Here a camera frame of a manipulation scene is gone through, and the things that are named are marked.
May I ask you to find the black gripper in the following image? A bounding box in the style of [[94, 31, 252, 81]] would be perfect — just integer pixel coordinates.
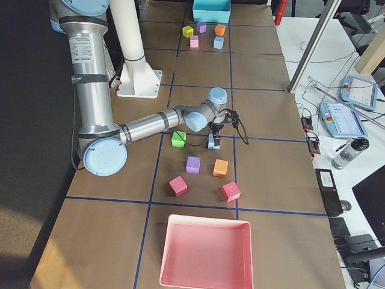
[[212, 109, 238, 149]]

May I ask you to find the light blue block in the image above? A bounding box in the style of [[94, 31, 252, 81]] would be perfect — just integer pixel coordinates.
[[213, 36, 224, 49], [208, 134, 220, 150]]

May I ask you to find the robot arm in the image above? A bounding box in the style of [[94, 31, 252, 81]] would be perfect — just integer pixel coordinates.
[[50, 1, 240, 176]]

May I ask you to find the orange foam block right side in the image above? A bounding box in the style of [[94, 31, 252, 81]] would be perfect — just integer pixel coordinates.
[[212, 159, 229, 178]]

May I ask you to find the orange foam block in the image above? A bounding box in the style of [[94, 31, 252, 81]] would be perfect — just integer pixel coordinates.
[[215, 24, 226, 37], [212, 159, 229, 178]]

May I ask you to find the purple foam block right side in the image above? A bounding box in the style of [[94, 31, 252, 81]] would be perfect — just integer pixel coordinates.
[[186, 156, 201, 174]]

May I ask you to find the purple foam block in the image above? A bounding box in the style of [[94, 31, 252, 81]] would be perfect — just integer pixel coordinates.
[[196, 22, 207, 34], [186, 156, 201, 174]]

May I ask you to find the green foam block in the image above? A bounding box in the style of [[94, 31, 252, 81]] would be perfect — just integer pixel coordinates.
[[171, 131, 186, 148]]

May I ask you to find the dark pink foam block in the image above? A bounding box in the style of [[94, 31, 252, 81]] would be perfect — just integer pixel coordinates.
[[221, 182, 241, 202]]

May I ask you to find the magenta foam block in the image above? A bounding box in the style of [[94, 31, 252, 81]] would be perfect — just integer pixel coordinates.
[[169, 176, 188, 197]]

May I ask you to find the orange foam block left side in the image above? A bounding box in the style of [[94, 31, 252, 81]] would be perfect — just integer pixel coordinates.
[[215, 24, 226, 37]]

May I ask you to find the yellow foam block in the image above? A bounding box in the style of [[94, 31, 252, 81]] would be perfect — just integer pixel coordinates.
[[182, 25, 194, 38]]

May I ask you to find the purple foam block left side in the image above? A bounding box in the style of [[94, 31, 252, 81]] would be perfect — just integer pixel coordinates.
[[196, 22, 207, 34]]

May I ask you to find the pink plastic tray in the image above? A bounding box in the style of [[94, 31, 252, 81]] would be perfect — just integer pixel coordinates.
[[159, 214, 254, 288]]

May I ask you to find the black power box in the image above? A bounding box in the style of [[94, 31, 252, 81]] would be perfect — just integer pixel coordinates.
[[315, 169, 343, 217]]

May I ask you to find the near teach pendant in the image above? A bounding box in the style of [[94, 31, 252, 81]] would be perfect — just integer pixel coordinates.
[[319, 101, 368, 138]]

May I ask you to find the teach pendant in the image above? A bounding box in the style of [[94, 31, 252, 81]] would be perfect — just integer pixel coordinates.
[[340, 75, 378, 111], [319, 101, 368, 138]]

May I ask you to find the teal plastic bin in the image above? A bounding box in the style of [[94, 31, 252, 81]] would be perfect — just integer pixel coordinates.
[[192, 0, 231, 23]]

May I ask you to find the clear water bottle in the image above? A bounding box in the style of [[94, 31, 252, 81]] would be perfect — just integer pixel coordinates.
[[331, 137, 369, 170]]

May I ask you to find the red cylinder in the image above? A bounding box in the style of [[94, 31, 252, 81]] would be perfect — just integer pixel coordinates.
[[274, 0, 288, 26]]

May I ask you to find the far teach pendant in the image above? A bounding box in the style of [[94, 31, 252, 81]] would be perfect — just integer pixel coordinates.
[[340, 75, 378, 111]]

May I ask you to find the black monitor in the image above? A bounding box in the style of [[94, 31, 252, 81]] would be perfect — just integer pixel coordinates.
[[353, 169, 384, 244]]

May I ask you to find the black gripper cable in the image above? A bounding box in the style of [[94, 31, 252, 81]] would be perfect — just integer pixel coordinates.
[[186, 111, 250, 148]]

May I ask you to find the aluminium frame post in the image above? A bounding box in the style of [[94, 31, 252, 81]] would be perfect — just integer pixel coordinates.
[[288, 0, 342, 94]]

